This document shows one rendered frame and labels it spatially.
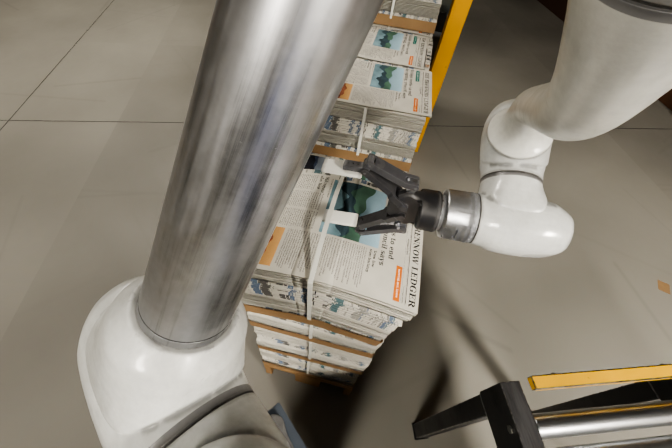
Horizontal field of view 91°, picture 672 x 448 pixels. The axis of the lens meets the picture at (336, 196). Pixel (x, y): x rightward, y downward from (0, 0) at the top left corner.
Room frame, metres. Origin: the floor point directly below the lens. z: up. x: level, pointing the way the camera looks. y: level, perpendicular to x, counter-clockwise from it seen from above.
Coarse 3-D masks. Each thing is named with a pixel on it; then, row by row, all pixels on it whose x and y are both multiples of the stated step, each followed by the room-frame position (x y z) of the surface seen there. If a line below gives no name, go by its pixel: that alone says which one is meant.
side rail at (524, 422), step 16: (496, 384) 0.21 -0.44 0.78; (512, 384) 0.21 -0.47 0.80; (496, 400) 0.18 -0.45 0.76; (512, 400) 0.18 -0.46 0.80; (496, 416) 0.15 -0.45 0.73; (512, 416) 0.15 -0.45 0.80; (528, 416) 0.15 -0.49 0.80; (496, 432) 0.12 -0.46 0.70; (512, 432) 0.12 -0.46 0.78; (528, 432) 0.12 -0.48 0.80
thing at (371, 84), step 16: (368, 64) 1.12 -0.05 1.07; (384, 64) 1.13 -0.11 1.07; (352, 80) 1.00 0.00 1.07; (368, 80) 1.01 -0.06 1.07; (384, 80) 1.02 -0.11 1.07; (400, 80) 1.04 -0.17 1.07; (416, 80) 1.05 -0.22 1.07; (352, 96) 0.90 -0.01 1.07; (368, 96) 0.92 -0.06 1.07; (384, 96) 0.93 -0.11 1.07; (400, 96) 0.94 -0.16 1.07; (416, 96) 0.95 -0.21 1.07; (400, 112) 0.86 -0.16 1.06; (416, 112) 0.86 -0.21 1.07
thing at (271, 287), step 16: (304, 176) 0.54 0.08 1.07; (320, 176) 0.54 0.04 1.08; (304, 192) 0.49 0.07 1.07; (288, 208) 0.44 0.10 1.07; (304, 208) 0.44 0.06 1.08; (288, 224) 0.39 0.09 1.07; (304, 224) 0.40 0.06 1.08; (272, 240) 0.35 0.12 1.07; (288, 240) 0.35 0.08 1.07; (272, 256) 0.32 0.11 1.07; (288, 256) 0.32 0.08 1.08; (256, 272) 0.29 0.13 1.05; (272, 272) 0.29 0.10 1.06; (288, 272) 0.28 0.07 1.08; (256, 288) 0.29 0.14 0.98; (272, 288) 0.28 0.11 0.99; (288, 288) 0.28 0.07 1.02; (256, 304) 0.29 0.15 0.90; (272, 304) 0.28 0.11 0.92; (288, 304) 0.28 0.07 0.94
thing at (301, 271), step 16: (336, 176) 0.54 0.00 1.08; (320, 192) 0.49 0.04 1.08; (352, 192) 0.50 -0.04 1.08; (320, 208) 0.44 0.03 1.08; (336, 208) 0.45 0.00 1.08; (320, 224) 0.40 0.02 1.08; (336, 224) 0.41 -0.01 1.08; (304, 240) 0.36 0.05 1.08; (336, 240) 0.37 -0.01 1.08; (304, 256) 0.32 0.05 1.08; (320, 256) 0.33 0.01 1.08; (336, 256) 0.33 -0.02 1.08; (304, 272) 0.29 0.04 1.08; (320, 272) 0.29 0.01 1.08; (304, 288) 0.28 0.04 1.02; (320, 288) 0.27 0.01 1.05; (304, 304) 0.27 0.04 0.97; (320, 304) 0.27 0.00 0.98
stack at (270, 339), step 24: (312, 168) 0.80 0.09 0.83; (264, 336) 0.33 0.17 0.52; (288, 336) 0.32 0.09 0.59; (312, 336) 0.31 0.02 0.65; (336, 336) 0.29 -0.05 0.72; (264, 360) 0.33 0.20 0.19; (288, 360) 0.32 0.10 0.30; (336, 360) 0.29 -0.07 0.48; (360, 360) 0.28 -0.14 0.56; (312, 384) 0.30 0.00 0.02; (336, 384) 0.29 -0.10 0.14
